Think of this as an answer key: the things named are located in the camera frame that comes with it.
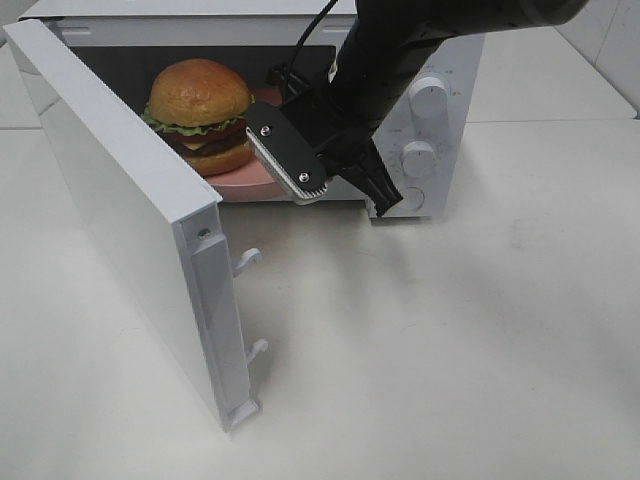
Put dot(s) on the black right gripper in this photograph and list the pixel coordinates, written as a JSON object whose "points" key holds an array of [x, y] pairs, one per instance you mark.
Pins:
{"points": [[337, 118]]}

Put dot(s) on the pink plate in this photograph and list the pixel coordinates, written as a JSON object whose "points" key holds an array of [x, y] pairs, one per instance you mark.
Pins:
{"points": [[237, 175]]}

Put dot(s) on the burger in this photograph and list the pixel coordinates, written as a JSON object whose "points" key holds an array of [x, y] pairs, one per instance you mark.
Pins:
{"points": [[198, 106]]}

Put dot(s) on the white microwave door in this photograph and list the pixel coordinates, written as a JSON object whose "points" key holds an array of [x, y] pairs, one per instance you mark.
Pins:
{"points": [[152, 217]]}

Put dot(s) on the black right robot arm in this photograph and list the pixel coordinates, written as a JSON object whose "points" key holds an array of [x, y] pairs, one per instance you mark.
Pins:
{"points": [[396, 38]]}

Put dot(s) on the white lower microwave knob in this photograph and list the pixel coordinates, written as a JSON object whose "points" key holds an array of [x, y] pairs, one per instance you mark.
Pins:
{"points": [[418, 159]]}

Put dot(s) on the white microwave knob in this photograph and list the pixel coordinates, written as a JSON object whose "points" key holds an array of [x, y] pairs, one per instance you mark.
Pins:
{"points": [[428, 96], [418, 159]]}

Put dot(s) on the white microwave release button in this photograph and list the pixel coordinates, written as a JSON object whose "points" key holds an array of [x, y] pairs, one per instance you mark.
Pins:
{"points": [[413, 199]]}

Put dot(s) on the white microwave oven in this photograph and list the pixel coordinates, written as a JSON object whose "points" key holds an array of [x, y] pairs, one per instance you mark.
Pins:
{"points": [[252, 36]]}

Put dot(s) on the white upper microwave knob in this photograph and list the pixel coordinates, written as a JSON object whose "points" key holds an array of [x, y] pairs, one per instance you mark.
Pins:
{"points": [[428, 96]]}

